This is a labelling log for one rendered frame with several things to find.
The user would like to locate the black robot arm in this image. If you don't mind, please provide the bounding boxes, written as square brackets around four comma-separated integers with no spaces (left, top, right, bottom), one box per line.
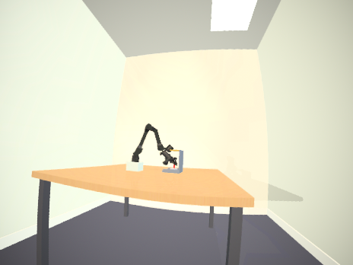
[132,123,173,162]

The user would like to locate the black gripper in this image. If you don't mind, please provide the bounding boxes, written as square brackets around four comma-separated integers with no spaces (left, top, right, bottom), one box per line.
[164,153,178,166]

